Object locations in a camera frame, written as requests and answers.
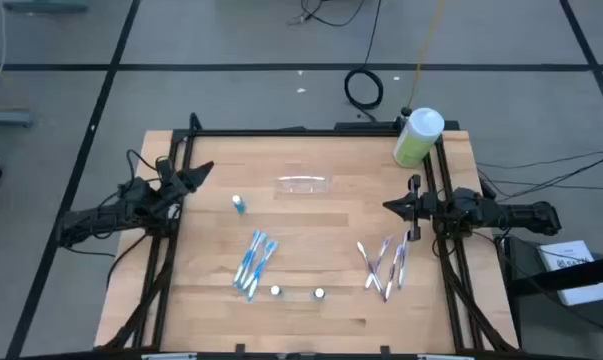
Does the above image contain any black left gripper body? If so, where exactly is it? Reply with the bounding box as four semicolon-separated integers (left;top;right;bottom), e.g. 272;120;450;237
153;155;190;206

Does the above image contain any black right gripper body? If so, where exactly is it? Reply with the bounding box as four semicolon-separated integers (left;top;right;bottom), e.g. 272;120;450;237
404;173;440;242

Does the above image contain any blue white toothbrush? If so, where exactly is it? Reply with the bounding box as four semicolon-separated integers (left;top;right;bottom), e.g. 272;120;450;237
232;229;262;286
244;239;280;304
236;232;269;291

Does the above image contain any green white wipes canister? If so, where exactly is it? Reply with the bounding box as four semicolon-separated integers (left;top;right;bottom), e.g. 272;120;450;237
392;106;446;169

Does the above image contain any clear acrylic organizer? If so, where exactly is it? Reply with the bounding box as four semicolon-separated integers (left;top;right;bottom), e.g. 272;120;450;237
274;174;331;196

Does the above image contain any black side cart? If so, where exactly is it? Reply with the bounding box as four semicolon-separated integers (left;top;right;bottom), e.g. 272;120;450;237
494;234;603;360

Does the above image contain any white booklet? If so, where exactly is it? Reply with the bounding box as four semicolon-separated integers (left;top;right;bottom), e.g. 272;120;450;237
536;239;603;307

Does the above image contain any grey desk foot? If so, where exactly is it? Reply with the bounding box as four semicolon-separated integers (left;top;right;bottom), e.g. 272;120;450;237
0;108;34;129
2;0;90;14

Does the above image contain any black aluminium table frame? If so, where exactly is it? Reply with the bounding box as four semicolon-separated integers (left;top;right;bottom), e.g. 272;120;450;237
94;112;521;360

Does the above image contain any coiled black floor cable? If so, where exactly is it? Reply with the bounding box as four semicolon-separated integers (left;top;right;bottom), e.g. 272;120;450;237
344;0;385;124

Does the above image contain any yellow hanging cable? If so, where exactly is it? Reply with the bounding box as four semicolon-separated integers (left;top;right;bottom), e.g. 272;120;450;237
406;0;447;109

